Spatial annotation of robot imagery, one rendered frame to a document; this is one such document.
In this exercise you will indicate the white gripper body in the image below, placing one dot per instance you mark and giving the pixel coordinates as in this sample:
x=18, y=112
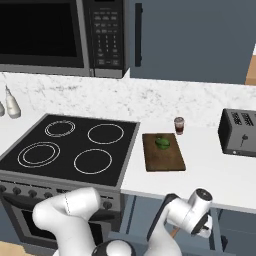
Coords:
x=207, y=227

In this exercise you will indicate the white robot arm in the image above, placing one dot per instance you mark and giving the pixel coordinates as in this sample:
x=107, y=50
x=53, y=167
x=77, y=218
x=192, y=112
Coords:
x=76, y=216

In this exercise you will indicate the brown wooden cutting board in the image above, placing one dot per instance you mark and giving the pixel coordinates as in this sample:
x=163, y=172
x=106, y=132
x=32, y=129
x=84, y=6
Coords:
x=166, y=160

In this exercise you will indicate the green avocado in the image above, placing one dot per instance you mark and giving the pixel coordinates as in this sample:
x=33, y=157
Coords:
x=162, y=142

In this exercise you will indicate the blue-grey base cupboard door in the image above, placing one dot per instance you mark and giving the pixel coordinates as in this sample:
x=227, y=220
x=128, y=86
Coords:
x=238, y=230
x=141, y=213

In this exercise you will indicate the dark grey toaster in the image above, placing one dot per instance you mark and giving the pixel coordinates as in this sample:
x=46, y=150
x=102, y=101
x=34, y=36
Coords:
x=238, y=133

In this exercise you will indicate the dark oven knob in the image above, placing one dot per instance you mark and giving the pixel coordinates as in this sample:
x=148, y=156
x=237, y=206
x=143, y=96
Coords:
x=48, y=195
x=16, y=191
x=32, y=193
x=107, y=204
x=2, y=188

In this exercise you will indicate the glass of dark drink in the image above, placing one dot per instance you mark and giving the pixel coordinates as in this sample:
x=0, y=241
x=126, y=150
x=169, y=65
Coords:
x=179, y=126

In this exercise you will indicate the black glass hob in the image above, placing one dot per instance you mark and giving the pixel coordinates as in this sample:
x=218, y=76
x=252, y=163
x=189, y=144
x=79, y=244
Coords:
x=76, y=146

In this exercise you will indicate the tan wooden panel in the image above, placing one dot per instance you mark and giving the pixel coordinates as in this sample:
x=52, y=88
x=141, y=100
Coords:
x=251, y=71

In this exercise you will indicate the grey oven front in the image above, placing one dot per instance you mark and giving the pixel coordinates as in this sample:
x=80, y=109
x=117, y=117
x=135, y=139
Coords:
x=20, y=220

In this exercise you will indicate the white bottle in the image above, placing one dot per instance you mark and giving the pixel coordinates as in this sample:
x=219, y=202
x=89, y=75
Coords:
x=12, y=105

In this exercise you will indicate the black and silver microwave oven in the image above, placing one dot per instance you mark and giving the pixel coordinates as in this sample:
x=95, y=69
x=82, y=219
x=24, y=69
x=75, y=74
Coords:
x=43, y=33

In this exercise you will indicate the blue-grey wall cupboard door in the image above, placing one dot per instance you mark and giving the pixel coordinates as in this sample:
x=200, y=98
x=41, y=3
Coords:
x=200, y=40

